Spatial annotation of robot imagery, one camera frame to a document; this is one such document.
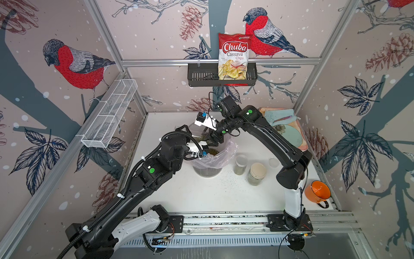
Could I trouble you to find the clear jar lid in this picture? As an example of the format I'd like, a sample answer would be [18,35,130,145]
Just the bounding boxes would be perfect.
[268,158,280,168]

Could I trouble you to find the tall clear bean jar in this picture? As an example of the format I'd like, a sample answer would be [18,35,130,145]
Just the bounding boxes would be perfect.
[189,123,210,153]

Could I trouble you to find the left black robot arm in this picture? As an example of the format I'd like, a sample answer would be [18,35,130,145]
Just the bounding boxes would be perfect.
[58,125,203,259]

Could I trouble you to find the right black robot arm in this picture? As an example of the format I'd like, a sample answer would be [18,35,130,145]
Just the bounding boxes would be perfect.
[195,97,312,231]

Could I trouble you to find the mung beans in bin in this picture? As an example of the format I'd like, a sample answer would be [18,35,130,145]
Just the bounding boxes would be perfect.
[208,148,220,156]

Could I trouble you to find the short clear bean jar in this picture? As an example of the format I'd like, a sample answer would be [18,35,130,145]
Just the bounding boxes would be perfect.
[234,154,249,175]

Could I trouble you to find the mesh waste bin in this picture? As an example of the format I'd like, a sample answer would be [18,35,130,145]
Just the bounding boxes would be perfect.
[190,129,232,178]

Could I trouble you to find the beige lidded bean jar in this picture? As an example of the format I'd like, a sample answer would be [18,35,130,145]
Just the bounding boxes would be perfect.
[247,163,267,186]

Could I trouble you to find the teal folded cloth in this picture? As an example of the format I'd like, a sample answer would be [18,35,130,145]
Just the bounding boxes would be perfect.
[264,109,297,126]

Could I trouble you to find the teal plate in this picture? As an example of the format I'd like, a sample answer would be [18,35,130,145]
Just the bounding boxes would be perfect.
[274,124,303,148]

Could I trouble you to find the red Chuba chips bag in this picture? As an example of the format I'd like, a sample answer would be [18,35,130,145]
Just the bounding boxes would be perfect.
[218,33,252,81]

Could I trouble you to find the orange mug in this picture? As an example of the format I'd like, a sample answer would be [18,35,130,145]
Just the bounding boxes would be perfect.
[305,180,331,209]

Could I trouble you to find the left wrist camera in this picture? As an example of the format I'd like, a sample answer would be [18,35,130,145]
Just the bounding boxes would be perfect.
[187,141,209,158]

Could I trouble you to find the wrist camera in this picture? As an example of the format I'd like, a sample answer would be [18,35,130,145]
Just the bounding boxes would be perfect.
[194,112,218,131]
[187,141,209,158]

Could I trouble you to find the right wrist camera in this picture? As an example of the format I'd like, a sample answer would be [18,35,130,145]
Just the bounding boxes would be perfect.
[194,112,218,131]

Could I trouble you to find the black wall basket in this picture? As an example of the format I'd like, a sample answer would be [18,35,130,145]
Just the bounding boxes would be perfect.
[187,63,258,87]

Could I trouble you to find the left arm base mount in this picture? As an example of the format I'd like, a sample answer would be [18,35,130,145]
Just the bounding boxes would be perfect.
[147,215,184,234]

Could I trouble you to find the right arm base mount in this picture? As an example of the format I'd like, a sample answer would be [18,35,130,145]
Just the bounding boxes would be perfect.
[266,214,313,232]

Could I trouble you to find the white wire mesh shelf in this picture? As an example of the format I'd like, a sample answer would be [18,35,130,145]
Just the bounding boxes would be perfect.
[81,79,138,148]

